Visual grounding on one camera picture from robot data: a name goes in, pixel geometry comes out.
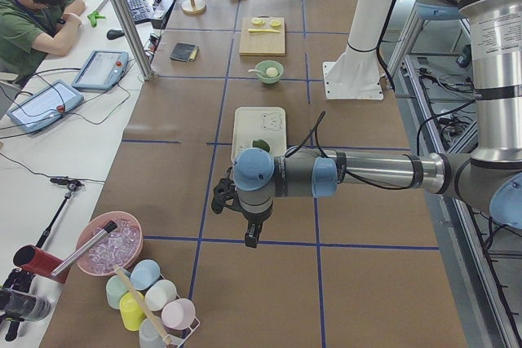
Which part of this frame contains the pink cup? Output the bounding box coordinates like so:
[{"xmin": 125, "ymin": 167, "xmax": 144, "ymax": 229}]
[{"xmin": 161, "ymin": 298, "xmax": 196, "ymax": 330}]

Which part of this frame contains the black computer mouse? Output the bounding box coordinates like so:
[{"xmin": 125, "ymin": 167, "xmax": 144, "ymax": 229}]
[{"xmin": 106, "ymin": 29, "xmax": 125, "ymax": 41}]

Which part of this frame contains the aluminium frame post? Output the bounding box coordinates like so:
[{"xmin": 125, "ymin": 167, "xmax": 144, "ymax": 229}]
[{"xmin": 110, "ymin": 0, "xmax": 154, "ymax": 81}]

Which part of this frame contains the black selfie stick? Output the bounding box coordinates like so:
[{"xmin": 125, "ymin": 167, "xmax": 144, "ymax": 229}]
[{"xmin": 35, "ymin": 177, "xmax": 84, "ymax": 249}]

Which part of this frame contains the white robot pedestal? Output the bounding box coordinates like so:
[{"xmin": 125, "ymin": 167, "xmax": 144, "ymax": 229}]
[{"xmin": 323, "ymin": 0, "xmax": 394, "ymax": 100}]

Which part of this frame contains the wooden stick handle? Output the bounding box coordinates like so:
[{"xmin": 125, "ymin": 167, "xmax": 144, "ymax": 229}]
[{"xmin": 114, "ymin": 267, "xmax": 174, "ymax": 346}]

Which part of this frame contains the yellow plastic knife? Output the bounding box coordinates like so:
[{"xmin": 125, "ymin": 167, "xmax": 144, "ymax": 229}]
[{"xmin": 247, "ymin": 29, "xmax": 281, "ymax": 33}]

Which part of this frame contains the metal rod tool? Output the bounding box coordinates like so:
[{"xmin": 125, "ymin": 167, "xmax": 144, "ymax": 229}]
[{"xmin": 51, "ymin": 220, "xmax": 117, "ymax": 277}]

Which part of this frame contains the yellow cup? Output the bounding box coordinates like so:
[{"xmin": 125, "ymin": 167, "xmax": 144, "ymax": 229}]
[{"xmin": 119, "ymin": 292, "xmax": 146, "ymax": 332}]

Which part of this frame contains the pink bowl with ice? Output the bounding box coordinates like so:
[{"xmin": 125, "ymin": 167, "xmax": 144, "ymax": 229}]
[{"xmin": 77, "ymin": 211, "xmax": 144, "ymax": 276}]

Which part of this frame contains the black keyboard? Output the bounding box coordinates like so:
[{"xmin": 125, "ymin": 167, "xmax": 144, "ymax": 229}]
[{"xmin": 125, "ymin": 0, "xmax": 153, "ymax": 24}]

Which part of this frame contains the person in green shirt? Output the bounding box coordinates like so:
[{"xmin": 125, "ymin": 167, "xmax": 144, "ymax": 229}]
[{"xmin": 1, "ymin": 0, "xmax": 86, "ymax": 86}]

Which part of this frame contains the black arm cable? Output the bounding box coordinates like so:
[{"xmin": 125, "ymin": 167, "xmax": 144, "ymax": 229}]
[{"xmin": 285, "ymin": 110, "xmax": 478, "ymax": 191}]

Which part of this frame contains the white cup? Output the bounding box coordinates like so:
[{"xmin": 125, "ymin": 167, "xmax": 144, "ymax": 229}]
[{"xmin": 144, "ymin": 279, "xmax": 177, "ymax": 311}]

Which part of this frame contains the white bear tray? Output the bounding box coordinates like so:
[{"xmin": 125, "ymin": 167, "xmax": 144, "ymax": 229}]
[{"xmin": 231, "ymin": 107, "xmax": 287, "ymax": 162}]

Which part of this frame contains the grey yellow cloth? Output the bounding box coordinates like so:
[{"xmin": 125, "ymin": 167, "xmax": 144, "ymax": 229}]
[{"xmin": 170, "ymin": 42, "xmax": 199, "ymax": 62}]

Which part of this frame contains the green cup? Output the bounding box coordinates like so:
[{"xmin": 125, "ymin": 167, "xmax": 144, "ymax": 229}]
[{"xmin": 105, "ymin": 275, "xmax": 128, "ymax": 310}]

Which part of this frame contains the mint green bowl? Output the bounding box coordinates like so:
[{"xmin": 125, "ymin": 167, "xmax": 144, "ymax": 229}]
[{"xmin": 254, "ymin": 60, "xmax": 284, "ymax": 85}]

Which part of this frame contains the black camera tripod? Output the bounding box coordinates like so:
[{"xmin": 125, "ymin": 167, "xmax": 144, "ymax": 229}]
[{"xmin": 1, "ymin": 268, "xmax": 51, "ymax": 341}]

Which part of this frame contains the green avocado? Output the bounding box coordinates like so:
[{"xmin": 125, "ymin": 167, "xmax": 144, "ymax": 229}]
[{"xmin": 252, "ymin": 139, "xmax": 271, "ymax": 152}]

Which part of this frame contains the green clamp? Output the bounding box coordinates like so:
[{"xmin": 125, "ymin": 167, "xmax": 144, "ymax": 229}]
[{"xmin": 87, "ymin": 11, "xmax": 106, "ymax": 28}]

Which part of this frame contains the blue teach pendant tablet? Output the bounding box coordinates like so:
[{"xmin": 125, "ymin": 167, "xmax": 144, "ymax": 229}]
[{"xmin": 72, "ymin": 50, "xmax": 129, "ymax": 91}]

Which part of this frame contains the wooden stand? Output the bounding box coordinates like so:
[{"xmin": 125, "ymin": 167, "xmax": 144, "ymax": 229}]
[{"xmin": 181, "ymin": 0, "xmax": 206, "ymax": 15}]

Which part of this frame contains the wooden cutting board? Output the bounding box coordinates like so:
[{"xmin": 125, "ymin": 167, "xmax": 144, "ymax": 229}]
[{"xmin": 239, "ymin": 16, "xmax": 286, "ymax": 56}]

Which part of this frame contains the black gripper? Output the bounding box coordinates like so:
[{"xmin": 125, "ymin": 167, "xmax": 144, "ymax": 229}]
[{"xmin": 211, "ymin": 178, "xmax": 273, "ymax": 247}]

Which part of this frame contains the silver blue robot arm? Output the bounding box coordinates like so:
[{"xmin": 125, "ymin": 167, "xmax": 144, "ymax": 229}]
[{"xmin": 211, "ymin": 0, "xmax": 521, "ymax": 248}]

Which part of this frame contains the grey cup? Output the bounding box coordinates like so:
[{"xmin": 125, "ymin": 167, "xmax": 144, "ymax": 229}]
[{"xmin": 139, "ymin": 319, "xmax": 166, "ymax": 348}]

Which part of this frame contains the blue cup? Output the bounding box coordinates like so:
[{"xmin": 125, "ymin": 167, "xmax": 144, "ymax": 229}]
[{"xmin": 130, "ymin": 259, "xmax": 161, "ymax": 291}]

